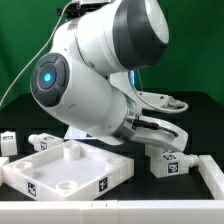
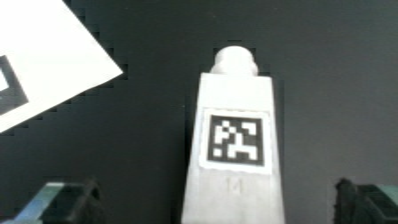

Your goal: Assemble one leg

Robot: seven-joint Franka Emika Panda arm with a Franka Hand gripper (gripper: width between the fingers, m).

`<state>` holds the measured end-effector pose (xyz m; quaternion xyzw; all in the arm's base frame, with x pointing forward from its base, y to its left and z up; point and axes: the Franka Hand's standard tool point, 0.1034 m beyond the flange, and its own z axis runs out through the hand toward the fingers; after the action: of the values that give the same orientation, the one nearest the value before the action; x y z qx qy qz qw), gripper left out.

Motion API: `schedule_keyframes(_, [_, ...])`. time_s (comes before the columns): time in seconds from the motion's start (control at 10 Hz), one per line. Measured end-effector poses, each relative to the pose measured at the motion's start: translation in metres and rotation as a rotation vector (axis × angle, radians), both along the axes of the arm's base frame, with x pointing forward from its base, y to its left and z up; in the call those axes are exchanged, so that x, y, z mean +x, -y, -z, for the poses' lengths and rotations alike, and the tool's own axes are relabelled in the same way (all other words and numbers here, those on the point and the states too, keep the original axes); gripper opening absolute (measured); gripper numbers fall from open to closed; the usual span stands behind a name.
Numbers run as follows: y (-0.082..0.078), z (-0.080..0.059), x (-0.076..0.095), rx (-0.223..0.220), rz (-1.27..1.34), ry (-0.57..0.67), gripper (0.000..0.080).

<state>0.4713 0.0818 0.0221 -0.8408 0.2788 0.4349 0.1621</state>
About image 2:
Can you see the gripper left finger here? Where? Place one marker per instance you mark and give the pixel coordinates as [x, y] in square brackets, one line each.
[67, 204]

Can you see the white table leg with tag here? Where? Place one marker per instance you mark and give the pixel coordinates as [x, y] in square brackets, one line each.
[234, 191]

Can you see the white square tabletop panel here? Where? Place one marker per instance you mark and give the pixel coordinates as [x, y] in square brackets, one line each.
[54, 61]

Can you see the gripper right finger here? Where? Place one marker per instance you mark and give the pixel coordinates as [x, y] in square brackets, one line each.
[367, 203]

